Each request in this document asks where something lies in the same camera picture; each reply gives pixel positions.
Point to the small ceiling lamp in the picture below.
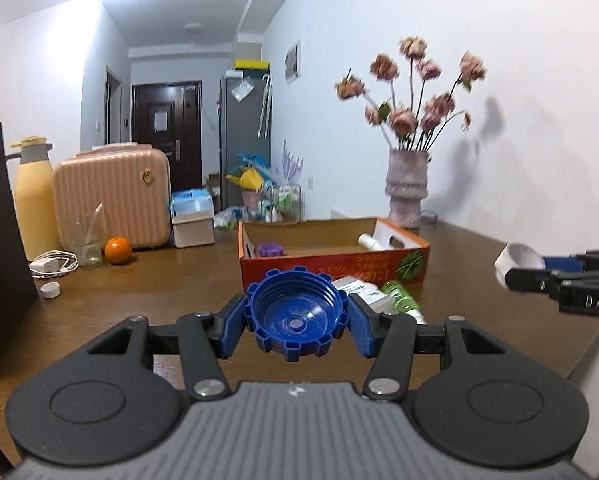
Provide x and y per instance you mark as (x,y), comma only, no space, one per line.
(193,26)

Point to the white paper notice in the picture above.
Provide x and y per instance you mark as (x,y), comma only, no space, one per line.
(161,120)

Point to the white umbrella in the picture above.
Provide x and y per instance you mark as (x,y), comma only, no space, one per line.
(266,105)

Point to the orange fruit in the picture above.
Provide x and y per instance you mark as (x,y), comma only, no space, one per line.
(117,250)

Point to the orange cardboard box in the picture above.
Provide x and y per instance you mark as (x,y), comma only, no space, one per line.
(329,267)

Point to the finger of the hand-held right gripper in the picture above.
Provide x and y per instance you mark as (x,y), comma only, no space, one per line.
(562,263)
(529,279)

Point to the purple paper bouquet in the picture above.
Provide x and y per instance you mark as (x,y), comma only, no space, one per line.
(289,165)

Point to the green spray bottle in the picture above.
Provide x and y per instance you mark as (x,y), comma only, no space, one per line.
(402,297)

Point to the white labelled bottle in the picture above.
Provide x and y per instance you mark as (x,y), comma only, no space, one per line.
(362,290)

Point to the small white bottle cap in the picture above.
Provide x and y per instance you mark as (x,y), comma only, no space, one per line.
(49,290)

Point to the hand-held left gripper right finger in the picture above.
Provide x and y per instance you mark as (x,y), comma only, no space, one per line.
(362,325)

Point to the bunch of dried roses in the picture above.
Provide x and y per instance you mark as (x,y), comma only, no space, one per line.
(404,120)

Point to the blue tissue pack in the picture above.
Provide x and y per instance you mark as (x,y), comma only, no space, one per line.
(192,203)

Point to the purple plastic cap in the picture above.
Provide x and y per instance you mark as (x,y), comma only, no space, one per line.
(270,249)

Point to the plastic bag with green packets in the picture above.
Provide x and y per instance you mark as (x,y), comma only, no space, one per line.
(227,219)

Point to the clear drinking straw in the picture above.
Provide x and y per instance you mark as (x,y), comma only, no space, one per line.
(95,220)

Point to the dark brown door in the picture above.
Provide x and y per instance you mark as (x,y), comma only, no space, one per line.
(167,95)

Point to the framed wall picture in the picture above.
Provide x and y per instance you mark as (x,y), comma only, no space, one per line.
(293,61)

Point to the blue plastic cap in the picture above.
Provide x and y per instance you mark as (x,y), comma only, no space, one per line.
(294,310)

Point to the yellow box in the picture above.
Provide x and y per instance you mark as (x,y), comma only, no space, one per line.
(252,64)

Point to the clear plastic bag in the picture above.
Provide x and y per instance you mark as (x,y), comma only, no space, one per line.
(242,90)

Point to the rack of small bottles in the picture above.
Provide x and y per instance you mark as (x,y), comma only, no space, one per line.
(282,202)

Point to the yellow thermos jug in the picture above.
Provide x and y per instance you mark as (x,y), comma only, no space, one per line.
(34,200)

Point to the clear glass cup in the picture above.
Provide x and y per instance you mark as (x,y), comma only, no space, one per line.
(84,250)

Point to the grey refrigerator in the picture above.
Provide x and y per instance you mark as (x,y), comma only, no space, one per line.
(244,130)

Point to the white board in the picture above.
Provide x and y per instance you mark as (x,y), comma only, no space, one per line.
(339,214)

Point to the white round cup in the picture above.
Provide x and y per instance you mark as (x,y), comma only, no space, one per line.
(509,260)

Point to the yellow watering can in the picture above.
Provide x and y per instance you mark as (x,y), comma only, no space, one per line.
(249,180)

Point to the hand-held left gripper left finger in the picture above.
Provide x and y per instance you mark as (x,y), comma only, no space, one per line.
(232,322)

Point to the pink ribbed suitcase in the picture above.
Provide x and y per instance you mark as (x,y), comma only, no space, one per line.
(114,195)

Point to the pink grey ceramic vase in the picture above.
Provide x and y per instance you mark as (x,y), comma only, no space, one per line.
(407,190)

